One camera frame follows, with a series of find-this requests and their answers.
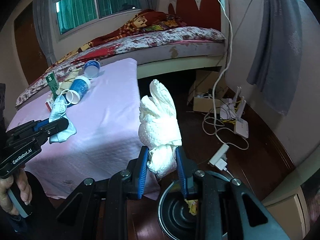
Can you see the white power strip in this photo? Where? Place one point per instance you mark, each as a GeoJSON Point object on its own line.
{"type": "Point", "coordinates": [220, 152]}

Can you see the red heart headboard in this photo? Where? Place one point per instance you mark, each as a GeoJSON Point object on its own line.
{"type": "Point", "coordinates": [207, 7]}

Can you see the black plastic bucket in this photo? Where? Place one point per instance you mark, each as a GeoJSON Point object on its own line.
{"type": "Point", "coordinates": [175, 210]}

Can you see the window with green glass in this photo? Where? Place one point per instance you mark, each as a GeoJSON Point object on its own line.
{"type": "Point", "coordinates": [75, 10]}

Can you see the white paper sheet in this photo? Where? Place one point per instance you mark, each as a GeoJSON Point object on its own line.
{"type": "Point", "coordinates": [226, 110]}

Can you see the white router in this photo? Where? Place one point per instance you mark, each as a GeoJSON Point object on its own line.
{"type": "Point", "coordinates": [241, 127]}

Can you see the brown wooden door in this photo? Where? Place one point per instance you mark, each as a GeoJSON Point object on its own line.
{"type": "Point", "coordinates": [27, 42]}

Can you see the white paper towel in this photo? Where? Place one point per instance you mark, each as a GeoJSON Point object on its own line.
{"type": "Point", "coordinates": [157, 125]}

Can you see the person's left hand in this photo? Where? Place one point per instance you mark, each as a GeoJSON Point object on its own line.
{"type": "Point", "coordinates": [23, 185]}

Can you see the cream cabinet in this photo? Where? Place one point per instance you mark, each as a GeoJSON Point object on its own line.
{"type": "Point", "coordinates": [287, 205]}

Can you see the tall blue white paper cup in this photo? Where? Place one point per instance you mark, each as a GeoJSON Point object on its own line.
{"type": "Point", "coordinates": [80, 85]}

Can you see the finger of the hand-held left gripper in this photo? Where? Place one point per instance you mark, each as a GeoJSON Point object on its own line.
{"type": "Point", "coordinates": [56, 127]}
{"type": "Point", "coordinates": [42, 125]}

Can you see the red white small box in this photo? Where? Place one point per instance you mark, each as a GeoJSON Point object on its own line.
{"type": "Point", "coordinates": [49, 103]}

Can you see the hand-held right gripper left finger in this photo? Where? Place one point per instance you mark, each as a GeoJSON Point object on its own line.
{"type": "Point", "coordinates": [143, 173]}

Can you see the beige crumpled paper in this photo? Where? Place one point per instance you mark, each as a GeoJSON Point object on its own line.
{"type": "Point", "coordinates": [68, 77]}

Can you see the green white carton box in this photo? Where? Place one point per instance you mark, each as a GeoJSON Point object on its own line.
{"type": "Point", "coordinates": [52, 82]}

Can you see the red printed blanket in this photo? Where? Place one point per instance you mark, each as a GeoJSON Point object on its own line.
{"type": "Point", "coordinates": [120, 33]}

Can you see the yellow wrapper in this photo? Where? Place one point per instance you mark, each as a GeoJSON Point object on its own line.
{"type": "Point", "coordinates": [192, 206]}

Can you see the short blue white paper cup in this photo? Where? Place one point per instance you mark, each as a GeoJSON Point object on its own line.
{"type": "Point", "coordinates": [92, 67]}

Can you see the cardboard box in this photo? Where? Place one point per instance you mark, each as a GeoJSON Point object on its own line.
{"type": "Point", "coordinates": [202, 103]}

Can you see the white bed frame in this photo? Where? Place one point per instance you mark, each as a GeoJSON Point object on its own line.
{"type": "Point", "coordinates": [175, 60]}

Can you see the white charger adapter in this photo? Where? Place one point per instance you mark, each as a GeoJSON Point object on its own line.
{"type": "Point", "coordinates": [221, 165]}

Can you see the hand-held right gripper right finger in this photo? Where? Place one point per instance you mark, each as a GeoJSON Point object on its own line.
{"type": "Point", "coordinates": [182, 178]}

